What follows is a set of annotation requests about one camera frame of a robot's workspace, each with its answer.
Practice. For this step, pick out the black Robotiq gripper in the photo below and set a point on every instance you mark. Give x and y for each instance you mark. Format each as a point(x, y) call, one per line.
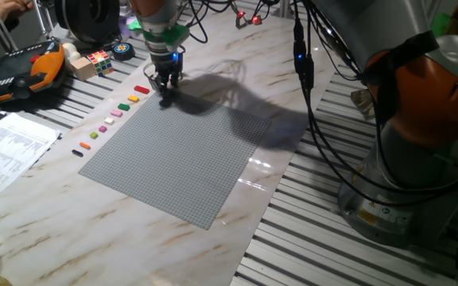
point(167, 63)

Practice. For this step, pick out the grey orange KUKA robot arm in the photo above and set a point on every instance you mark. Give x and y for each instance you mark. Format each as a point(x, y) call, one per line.
point(372, 24)

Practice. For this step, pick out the long red Lego brick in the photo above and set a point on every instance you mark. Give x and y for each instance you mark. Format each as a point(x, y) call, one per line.
point(142, 89)

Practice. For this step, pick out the yellow Lego brick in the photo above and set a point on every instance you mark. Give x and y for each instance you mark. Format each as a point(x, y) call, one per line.
point(133, 98)

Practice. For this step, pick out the green Lego brick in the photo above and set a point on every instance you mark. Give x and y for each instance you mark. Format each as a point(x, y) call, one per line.
point(123, 107)

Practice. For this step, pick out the pink Lego brick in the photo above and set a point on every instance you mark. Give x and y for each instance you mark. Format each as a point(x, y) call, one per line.
point(116, 113)

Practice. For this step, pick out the white Lego brick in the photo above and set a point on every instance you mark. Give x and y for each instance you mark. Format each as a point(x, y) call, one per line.
point(109, 120)

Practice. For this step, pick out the small magenta Lego brick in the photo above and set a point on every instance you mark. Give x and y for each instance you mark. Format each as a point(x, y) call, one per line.
point(102, 128)

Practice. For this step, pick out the grey Lego baseplate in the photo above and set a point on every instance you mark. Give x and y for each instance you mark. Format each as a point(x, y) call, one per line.
point(165, 163)

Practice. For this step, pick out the small lime Lego brick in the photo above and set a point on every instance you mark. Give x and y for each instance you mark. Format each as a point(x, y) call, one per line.
point(94, 135)

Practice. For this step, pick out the thin orange Lego brick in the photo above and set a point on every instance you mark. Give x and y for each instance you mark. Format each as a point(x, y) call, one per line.
point(85, 145)

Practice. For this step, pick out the thin black Lego brick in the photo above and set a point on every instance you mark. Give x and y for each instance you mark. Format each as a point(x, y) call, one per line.
point(77, 153)

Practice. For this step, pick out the person's hand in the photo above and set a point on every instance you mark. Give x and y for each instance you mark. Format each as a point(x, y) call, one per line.
point(12, 7)

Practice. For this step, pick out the black round puck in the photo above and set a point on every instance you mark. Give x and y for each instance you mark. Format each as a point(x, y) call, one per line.
point(123, 51)

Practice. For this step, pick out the translucent purple object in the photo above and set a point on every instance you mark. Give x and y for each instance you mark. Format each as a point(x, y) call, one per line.
point(123, 33)

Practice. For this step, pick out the Rubik's cube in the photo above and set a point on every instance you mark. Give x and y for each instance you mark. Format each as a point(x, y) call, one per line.
point(100, 62)

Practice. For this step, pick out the plain wooden cube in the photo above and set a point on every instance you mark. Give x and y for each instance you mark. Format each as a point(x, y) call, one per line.
point(82, 68)

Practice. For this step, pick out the black filament spool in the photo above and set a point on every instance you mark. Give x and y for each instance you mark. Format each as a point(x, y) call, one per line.
point(86, 20)

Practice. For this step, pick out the white rounded figurine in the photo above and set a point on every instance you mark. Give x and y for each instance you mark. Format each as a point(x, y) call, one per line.
point(70, 49)

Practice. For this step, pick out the thin metal rod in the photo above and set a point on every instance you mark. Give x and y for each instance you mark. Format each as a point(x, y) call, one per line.
point(40, 22)

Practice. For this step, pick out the black orange teach pendant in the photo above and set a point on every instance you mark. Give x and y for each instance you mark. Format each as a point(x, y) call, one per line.
point(18, 71)

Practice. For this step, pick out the marble pattern mat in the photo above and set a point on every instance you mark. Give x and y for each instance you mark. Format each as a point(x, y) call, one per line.
point(94, 222)

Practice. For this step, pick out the printed paper sheet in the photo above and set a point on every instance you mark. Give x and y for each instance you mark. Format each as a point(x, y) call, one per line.
point(6, 155)

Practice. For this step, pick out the green cloth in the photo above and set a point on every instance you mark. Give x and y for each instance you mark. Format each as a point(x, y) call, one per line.
point(440, 24)

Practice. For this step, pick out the green wrist mount plate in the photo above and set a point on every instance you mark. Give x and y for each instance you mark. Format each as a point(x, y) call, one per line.
point(169, 37)

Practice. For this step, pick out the short aluminium post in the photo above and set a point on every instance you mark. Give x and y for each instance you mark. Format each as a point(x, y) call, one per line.
point(284, 10)

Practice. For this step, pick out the shiny metal bracket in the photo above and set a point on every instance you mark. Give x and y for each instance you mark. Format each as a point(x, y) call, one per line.
point(362, 103)

